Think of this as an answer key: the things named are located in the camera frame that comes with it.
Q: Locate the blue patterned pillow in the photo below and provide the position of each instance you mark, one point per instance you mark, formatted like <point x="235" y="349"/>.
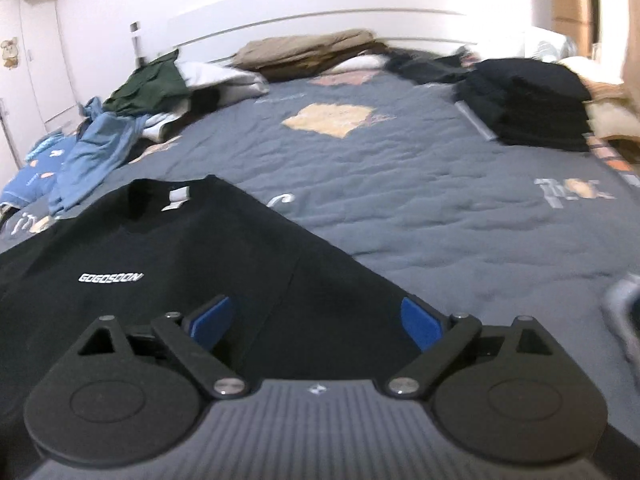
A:
<point x="30" y="170"/>

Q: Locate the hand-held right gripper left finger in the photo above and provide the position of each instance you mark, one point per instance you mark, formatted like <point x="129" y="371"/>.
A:
<point x="212" y="322"/>

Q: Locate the white garment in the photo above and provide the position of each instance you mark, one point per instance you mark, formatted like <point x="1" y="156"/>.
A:
<point x="220" y="82"/>

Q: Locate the stack of folded black clothes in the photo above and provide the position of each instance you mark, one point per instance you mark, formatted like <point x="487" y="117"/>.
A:
<point x="530" y="105"/>

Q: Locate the white headboard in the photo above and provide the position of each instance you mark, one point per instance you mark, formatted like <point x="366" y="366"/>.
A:
<point x="325" y="20"/>

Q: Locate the striped bed sheet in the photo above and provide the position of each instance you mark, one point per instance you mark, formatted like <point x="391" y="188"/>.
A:
<point x="617" y="157"/>

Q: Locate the tan folded garments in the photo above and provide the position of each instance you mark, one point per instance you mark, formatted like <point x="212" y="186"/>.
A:
<point x="305" y="52"/>

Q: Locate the rabbit sticker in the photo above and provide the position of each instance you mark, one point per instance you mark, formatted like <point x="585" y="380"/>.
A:
<point x="9" y="52"/>

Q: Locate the beige curtain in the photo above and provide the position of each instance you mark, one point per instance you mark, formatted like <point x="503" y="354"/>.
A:
<point x="631" y="20"/>

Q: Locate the light blue garment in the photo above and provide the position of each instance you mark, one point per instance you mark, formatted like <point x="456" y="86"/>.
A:
<point x="95" y="155"/>

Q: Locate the black sweatshirt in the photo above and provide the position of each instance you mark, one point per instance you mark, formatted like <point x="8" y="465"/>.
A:
<point x="175" y="240"/>

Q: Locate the cream folded garment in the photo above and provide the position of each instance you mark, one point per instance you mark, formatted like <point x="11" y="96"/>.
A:
<point x="367" y="61"/>

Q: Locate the dark crumpled clothes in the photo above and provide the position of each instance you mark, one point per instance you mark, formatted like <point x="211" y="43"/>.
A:
<point x="430" y="67"/>

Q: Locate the grey quilted blanket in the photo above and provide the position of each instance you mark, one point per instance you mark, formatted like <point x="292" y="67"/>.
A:
<point x="400" y="185"/>

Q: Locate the white wardrobe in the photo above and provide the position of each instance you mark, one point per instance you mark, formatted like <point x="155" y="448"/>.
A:
<point x="40" y="70"/>

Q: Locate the dark green garment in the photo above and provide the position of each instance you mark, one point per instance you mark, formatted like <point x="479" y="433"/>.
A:
<point x="147" y="85"/>

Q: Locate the beige knit blanket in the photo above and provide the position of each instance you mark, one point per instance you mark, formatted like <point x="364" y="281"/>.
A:
<point x="595" y="82"/>

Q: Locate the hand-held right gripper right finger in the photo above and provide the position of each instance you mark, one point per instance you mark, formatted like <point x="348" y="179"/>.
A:
<point x="422" y="324"/>

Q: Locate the slate blue garment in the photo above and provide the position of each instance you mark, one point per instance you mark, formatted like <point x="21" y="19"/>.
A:
<point x="94" y="109"/>

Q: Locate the white cushion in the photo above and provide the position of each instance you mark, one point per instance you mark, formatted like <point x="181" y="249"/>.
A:
<point x="615" y="120"/>

